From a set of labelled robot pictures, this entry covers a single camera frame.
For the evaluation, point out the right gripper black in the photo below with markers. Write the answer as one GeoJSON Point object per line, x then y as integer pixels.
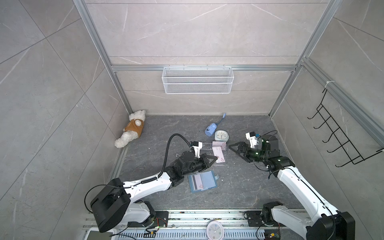
{"type": "Point", "coordinates": [242, 145]}

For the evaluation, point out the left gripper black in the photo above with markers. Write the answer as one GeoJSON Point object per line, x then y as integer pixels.
{"type": "Point", "coordinates": [204, 158]}

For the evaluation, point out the clear acrylic organizer tray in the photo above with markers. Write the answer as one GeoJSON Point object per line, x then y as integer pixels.
{"type": "Point", "coordinates": [207, 149]}

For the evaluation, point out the blue leather card holder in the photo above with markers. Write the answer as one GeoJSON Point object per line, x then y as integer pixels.
{"type": "Point", "coordinates": [209, 180]}

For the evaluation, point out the pink white credit card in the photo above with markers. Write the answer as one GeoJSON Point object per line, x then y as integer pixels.
{"type": "Point", "coordinates": [222, 145]}

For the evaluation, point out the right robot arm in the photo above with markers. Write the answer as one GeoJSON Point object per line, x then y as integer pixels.
{"type": "Point", "coordinates": [325, 221]}

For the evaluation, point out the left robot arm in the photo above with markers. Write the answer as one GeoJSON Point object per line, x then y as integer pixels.
{"type": "Point", "coordinates": [120, 201]}

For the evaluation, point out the card with black stripe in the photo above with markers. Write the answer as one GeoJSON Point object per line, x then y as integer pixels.
{"type": "Point", "coordinates": [196, 183]}

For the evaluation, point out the small white round clock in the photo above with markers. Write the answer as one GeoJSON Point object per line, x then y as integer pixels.
{"type": "Point", "coordinates": [221, 136]}

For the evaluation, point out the blue brush tool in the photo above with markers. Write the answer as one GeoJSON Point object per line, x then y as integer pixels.
{"type": "Point", "coordinates": [211, 129]}

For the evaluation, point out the white clock at front edge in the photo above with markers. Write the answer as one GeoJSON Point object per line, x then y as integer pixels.
{"type": "Point", "coordinates": [215, 231]}

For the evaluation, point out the white teddy bear brown vest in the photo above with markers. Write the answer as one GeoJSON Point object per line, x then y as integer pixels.
{"type": "Point", "coordinates": [133, 130]}

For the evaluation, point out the white tablet device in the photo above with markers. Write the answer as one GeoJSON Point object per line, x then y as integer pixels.
{"type": "Point", "coordinates": [94, 234]}

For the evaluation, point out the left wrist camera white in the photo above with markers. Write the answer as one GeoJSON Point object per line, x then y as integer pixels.
{"type": "Point", "coordinates": [197, 146]}

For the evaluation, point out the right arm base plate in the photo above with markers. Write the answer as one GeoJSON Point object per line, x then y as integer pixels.
{"type": "Point", "coordinates": [257, 218]}

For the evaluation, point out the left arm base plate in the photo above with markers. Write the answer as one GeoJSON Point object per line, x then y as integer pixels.
{"type": "Point", "coordinates": [159, 219]}

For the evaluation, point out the white wire mesh basket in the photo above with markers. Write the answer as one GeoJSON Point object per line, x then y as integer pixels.
{"type": "Point", "coordinates": [194, 80]}

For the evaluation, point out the black wire hook rack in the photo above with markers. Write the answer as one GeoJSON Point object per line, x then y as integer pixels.
{"type": "Point", "coordinates": [336, 132]}

